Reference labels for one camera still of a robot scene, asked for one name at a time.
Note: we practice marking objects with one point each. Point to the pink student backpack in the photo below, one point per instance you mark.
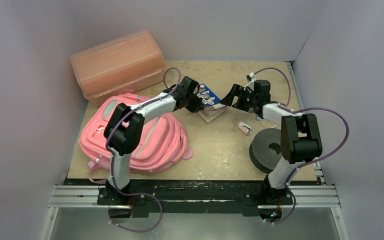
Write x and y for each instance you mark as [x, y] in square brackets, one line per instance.
[163, 140]

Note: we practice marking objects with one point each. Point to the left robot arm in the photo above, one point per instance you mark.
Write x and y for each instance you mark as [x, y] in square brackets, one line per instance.
[124, 129]

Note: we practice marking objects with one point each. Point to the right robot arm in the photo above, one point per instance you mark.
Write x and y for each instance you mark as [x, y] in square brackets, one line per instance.
[300, 140]

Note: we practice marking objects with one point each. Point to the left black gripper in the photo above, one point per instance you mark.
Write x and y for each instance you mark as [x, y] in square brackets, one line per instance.
[198, 105]

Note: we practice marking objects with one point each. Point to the orange translucent plastic box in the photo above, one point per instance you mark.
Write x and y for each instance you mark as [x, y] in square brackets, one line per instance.
[126, 64]

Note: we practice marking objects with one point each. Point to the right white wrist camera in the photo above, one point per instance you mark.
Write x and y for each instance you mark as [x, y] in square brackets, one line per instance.
[251, 78]

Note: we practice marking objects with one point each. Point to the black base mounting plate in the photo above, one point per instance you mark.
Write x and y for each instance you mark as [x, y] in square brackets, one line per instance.
[177, 197]

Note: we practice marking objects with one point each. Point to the blue comic book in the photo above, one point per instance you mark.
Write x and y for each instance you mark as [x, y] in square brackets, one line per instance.
[212, 107]

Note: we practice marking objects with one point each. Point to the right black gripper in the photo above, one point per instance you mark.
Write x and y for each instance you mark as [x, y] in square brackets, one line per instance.
[240, 98]

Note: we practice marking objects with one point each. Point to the dark grey tape roll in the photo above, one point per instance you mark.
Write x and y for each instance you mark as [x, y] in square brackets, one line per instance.
[265, 149]

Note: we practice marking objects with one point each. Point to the pink white stapler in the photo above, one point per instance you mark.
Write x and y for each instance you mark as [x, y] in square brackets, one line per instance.
[244, 128]

